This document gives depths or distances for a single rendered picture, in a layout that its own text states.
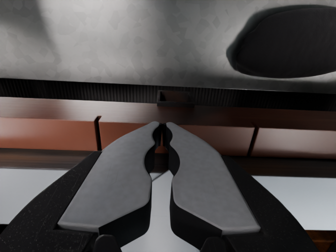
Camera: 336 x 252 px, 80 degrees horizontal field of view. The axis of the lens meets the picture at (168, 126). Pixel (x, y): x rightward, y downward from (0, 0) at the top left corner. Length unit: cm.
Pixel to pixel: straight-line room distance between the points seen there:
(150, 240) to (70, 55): 30
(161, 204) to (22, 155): 17
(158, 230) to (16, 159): 19
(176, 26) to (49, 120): 22
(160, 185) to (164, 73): 20
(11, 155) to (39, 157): 3
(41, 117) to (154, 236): 20
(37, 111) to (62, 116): 3
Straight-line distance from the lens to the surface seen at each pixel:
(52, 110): 28
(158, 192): 24
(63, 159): 26
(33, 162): 27
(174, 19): 35
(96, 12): 36
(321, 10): 39
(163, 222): 28
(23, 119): 27
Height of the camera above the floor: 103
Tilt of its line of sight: 62 degrees down
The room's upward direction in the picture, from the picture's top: 178 degrees clockwise
